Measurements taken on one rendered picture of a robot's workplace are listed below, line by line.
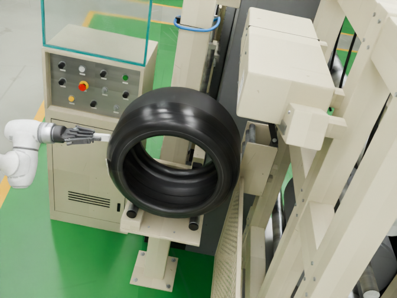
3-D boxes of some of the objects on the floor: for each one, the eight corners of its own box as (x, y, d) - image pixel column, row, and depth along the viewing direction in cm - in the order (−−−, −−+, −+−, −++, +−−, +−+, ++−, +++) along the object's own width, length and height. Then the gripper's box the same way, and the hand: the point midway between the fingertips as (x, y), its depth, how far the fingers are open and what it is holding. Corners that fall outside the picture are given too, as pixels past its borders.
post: (146, 261, 278) (221, -247, 135) (166, 265, 279) (263, -238, 135) (142, 277, 268) (218, -256, 124) (162, 281, 268) (263, -247, 124)
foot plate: (139, 250, 284) (139, 248, 283) (178, 258, 284) (178, 256, 283) (129, 284, 262) (129, 281, 261) (171, 292, 262) (172, 290, 261)
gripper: (47, 134, 171) (104, 139, 170) (59, 118, 182) (113, 122, 180) (51, 149, 176) (106, 154, 174) (62, 132, 186) (115, 136, 185)
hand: (102, 137), depth 177 cm, fingers closed
